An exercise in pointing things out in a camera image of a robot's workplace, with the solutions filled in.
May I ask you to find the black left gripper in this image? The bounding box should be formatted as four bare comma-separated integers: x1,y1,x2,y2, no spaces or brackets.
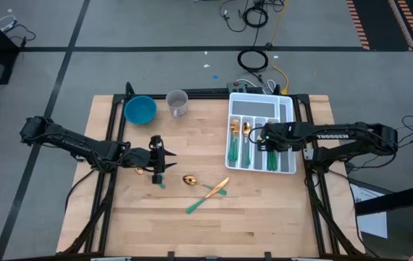
130,135,178,185

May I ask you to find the white cutlery organizer tray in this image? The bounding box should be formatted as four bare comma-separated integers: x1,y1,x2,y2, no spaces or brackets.
225,91,298,175

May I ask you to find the gold fork green handle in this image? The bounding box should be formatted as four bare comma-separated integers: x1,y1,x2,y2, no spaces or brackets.
228,119,237,162
230,118,241,162

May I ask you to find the blue bowl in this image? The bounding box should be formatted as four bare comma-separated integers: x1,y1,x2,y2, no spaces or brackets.
123,95,158,126

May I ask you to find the grey patterned mug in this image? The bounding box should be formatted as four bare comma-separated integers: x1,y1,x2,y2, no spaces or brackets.
165,89,189,120

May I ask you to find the white paper sheet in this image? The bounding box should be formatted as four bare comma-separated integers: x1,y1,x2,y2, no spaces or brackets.
349,183,388,239

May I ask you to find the black desk bar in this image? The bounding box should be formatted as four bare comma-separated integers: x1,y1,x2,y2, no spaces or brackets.
354,181,413,217

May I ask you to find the black orange striped floor mat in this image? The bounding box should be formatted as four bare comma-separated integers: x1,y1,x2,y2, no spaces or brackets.
346,0,413,51

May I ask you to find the small gold spoon green handle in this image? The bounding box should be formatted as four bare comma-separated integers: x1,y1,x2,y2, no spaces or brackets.
135,167,167,190

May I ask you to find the yellow cable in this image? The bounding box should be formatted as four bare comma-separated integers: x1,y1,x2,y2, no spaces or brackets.
270,0,290,96

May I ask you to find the white cable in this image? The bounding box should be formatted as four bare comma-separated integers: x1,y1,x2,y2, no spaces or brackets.
235,78,277,94
0,14,17,32

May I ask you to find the black aluminium table frame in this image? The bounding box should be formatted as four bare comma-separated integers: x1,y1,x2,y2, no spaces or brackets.
61,81,366,261

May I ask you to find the coiled black cable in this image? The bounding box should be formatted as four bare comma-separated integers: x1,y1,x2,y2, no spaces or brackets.
242,6,269,29
237,49,269,73

